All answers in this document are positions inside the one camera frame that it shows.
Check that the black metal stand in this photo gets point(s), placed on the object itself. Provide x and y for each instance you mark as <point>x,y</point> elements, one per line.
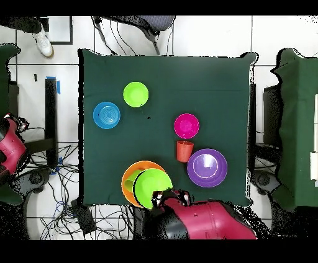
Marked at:
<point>51,111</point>

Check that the green cloth covered side table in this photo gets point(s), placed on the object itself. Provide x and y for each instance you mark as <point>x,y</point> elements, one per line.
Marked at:
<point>298,124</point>
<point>5,74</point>

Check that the white box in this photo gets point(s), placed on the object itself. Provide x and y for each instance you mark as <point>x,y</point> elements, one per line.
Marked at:
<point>314,166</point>

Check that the grey office chair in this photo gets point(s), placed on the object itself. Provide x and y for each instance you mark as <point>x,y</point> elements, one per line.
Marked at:
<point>156,23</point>

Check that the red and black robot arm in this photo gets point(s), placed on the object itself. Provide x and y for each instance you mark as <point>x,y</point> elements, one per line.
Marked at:
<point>11,146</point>
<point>206,220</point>

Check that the purple bowl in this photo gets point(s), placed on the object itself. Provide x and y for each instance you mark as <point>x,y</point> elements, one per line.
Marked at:
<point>207,168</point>

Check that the person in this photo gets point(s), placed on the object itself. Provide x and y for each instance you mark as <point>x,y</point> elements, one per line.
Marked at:
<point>43,44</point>

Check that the black power strip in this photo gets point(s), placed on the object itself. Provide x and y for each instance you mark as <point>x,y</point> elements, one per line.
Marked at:
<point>83,218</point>

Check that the pink bowl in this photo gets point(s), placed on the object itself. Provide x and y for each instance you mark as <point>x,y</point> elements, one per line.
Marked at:
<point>186,126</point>

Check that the dark green table cloth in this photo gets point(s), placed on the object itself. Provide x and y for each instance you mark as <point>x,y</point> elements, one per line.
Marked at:
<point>174,82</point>

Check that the blue bowl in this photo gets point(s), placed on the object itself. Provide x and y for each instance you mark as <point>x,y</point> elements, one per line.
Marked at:
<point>106,115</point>

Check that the large orange bowl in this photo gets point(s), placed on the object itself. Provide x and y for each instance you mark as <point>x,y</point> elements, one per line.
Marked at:
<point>128,196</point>

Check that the green cup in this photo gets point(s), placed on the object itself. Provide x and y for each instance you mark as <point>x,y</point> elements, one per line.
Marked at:
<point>130,182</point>

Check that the blue tape strip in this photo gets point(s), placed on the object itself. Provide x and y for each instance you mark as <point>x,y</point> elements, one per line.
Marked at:
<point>58,87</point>

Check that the large green bowl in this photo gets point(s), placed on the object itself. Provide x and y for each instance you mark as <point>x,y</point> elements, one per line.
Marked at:
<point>151,183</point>

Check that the red-orange cup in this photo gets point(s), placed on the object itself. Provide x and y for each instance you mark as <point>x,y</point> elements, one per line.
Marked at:
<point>185,151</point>

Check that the small green bowl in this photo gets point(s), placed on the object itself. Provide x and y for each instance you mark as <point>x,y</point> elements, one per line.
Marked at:
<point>135,94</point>

